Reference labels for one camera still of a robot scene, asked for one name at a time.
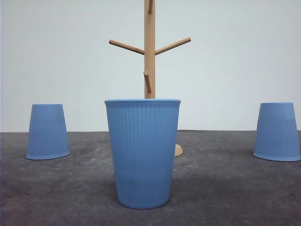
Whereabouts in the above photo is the wooden mug tree stand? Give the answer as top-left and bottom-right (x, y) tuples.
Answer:
(109, 0), (192, 157)

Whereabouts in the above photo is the blue ribbed cup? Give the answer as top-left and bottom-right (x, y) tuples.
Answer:
(105, 98), (181, 209)
(253, 102), (301, 161)
(25, 104), (70, 160)

